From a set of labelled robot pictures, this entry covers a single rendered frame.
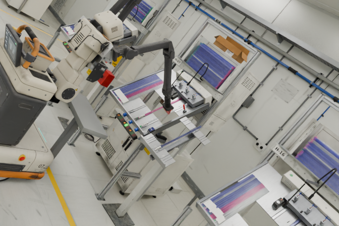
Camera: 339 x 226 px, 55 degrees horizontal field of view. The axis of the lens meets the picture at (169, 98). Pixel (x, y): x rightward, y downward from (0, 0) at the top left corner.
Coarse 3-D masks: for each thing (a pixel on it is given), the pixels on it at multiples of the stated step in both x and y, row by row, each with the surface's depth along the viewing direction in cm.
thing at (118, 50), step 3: (114, 48) 223; (117, 48) 225; (120, 48) 227; (114, 51) 222; (117, 51) 221; (120, 51) 227; (123, 51) 228; (114, 54) 223; (117, 54) 222; (120, 54) 228; (114, 57) 224; (117, 57) 227; (114, 60) 225
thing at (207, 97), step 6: (180, 72) 330; (180, 78) 329; (186, 78) 323; (192, 84) 316; (198, 84) 316; (198, 90) 309; (204, 90) 309; (204, 96) 303; (210, 96) 304; (204, 102) 306; (210, 102) 310
